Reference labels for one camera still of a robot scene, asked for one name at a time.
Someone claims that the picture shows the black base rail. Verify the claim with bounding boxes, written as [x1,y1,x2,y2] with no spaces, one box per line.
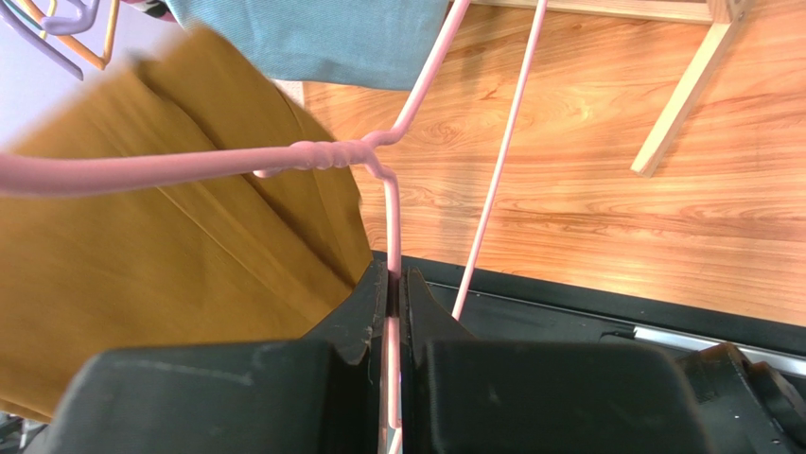
[371,250,806,379]

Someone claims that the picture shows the pink wire hanger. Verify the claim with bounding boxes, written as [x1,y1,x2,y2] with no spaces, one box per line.
[0,0,549,454]

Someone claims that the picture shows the wooden clothes rack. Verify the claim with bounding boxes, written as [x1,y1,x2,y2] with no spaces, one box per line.
[468,0,754,178]

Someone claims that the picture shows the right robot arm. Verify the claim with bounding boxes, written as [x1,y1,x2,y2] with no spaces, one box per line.
[27,262,805,453]

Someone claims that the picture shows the brown trousers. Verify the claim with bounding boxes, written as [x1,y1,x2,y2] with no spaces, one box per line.
[1,29,372,422]

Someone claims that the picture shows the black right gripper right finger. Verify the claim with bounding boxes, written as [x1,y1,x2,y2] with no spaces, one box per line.
[399,269,714,453]

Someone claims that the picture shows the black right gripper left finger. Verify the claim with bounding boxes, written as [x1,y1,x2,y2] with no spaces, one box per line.
[28,261,387,453]

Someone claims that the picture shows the light blue garment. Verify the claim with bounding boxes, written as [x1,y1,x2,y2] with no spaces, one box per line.
[168,0,448,91]

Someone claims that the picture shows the orange hanger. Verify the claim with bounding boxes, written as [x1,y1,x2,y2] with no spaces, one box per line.
[6,1,121,71]

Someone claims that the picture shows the purple hanger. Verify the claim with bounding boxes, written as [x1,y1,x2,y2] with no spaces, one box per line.
[1,1,99,80]

